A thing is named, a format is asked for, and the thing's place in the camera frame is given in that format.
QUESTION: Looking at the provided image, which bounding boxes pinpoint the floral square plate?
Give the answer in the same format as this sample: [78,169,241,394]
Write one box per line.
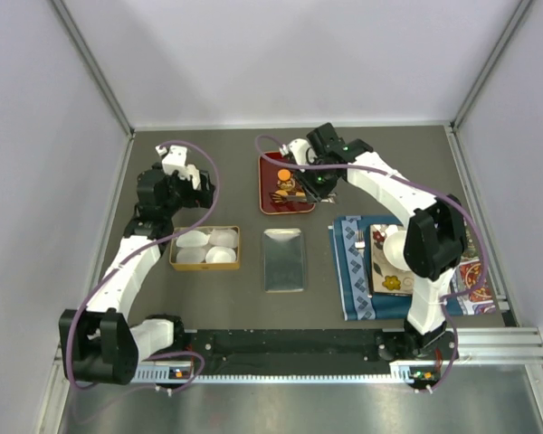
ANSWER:
[368,223,414,297]

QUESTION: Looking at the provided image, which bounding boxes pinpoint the purple cable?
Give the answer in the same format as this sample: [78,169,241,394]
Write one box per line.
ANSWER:
[255,134,492,393]
[66,140,222,393]

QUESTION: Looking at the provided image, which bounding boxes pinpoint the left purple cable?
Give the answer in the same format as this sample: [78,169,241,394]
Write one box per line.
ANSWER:
[66,140,222,393]

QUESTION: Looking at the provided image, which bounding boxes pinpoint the white paper cup bottom-right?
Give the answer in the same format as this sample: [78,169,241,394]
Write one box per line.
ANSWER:
[205,246,237,264]

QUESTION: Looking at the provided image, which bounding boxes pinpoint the metal tongs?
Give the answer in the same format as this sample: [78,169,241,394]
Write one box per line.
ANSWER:
[269,190,338,203]

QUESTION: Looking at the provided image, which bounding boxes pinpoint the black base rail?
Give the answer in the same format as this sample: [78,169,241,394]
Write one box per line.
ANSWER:
[152,329,455,376]

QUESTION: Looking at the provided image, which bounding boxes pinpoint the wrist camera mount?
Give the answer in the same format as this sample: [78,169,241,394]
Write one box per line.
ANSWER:
[280,138,315,168]
[156,145,199,181]

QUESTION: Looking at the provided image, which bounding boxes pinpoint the colourful patterned cloth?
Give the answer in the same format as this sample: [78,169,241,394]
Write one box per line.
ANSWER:
[450,225,498,316]

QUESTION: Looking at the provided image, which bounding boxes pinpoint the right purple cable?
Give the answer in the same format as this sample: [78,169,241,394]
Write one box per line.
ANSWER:
[255,134,492,393]

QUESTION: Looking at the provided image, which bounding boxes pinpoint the silver tin lid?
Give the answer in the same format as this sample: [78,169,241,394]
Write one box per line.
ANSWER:
[262,228,306,293]

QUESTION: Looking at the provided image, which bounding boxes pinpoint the red lacquer tray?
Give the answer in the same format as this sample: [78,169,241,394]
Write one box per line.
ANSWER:
[258,156,315,215]

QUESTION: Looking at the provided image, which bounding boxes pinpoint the white bowl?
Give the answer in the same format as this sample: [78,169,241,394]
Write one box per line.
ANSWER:
[383,230,411,271]

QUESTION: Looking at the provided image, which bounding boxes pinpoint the silver fork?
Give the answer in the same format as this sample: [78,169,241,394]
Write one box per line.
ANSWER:
[355,230,372,297]

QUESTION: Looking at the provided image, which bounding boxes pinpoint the orange cookie top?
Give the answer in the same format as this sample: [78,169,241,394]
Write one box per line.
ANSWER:
[277,169,291,183]

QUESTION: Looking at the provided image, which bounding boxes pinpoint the blue patterned cloth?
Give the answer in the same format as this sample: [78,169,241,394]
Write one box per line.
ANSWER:
[328,214,470,322]

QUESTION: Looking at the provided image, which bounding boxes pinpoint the gold cookie tin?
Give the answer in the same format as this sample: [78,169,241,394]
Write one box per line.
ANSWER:
[169,226,241,271]

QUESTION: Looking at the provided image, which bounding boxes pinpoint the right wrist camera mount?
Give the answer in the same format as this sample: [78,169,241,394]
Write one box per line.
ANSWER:
[280,138,315,168]

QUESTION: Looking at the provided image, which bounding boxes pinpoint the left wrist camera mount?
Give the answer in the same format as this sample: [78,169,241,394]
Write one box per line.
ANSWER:
[156,145,199,181]

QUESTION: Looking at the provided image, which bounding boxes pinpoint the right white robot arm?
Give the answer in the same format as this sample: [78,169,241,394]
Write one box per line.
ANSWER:
[285,123,467,358]

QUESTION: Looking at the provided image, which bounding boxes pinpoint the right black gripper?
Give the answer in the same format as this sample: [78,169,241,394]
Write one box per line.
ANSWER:
[292,156,338,203]

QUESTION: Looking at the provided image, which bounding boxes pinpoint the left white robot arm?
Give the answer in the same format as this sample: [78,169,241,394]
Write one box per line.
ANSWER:
[59,146,220,390]

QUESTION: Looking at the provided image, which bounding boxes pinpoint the white paper cup top-left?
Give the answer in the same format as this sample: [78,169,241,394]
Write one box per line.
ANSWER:
[176,230,210,249]

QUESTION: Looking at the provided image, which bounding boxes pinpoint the white paper cup top-right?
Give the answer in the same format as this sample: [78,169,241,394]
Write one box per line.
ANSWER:
[209,228,239,249]

